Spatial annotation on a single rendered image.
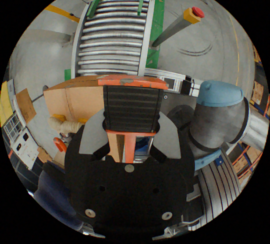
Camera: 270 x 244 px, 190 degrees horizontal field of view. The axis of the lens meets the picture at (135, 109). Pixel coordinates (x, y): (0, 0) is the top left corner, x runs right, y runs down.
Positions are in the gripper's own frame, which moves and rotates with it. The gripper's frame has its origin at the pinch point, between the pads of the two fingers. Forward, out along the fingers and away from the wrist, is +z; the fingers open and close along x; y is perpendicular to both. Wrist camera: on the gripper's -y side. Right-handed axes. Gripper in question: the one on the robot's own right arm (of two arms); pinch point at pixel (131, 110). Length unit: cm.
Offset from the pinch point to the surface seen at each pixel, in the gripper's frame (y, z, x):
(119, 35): -35, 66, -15
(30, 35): -68, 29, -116
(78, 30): -48, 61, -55
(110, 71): -1, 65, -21
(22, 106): 24, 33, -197
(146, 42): -28, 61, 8
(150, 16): -57, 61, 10
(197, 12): -39.3, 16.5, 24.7
